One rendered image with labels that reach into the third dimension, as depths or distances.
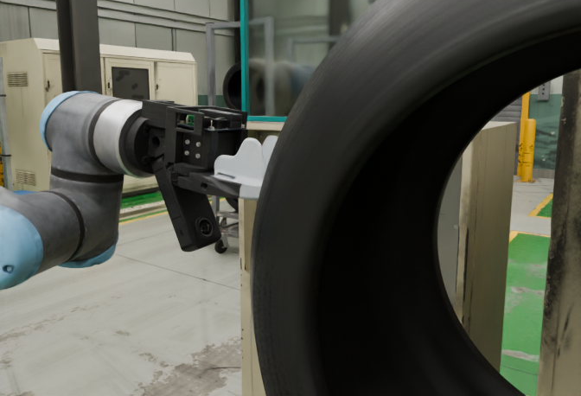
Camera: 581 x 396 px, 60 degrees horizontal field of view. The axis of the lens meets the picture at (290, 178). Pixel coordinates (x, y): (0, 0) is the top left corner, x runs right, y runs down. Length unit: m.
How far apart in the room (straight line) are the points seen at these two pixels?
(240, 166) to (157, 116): 0.13
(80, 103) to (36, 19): 8.56
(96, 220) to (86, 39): 5.37
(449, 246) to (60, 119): 0.73
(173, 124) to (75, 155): 0.17
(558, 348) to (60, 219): 0.61
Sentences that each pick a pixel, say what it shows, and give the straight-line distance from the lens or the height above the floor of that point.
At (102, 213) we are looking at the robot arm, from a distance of 0.68.
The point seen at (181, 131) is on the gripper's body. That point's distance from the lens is 0.53.
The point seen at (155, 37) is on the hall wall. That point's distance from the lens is 10.54.
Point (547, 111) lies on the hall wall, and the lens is 9.37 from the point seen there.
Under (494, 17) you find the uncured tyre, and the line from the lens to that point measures 0.29.
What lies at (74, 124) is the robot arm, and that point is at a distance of 0.66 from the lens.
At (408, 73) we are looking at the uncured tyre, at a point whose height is 1.34.
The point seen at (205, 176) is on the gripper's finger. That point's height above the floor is 1.25.
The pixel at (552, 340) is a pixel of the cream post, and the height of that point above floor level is 1.03.
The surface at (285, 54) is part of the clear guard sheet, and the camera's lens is 1.15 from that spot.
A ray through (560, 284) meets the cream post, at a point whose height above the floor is 1.10.
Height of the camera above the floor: 1.32
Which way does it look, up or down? 9 degrees down
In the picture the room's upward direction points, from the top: straight up
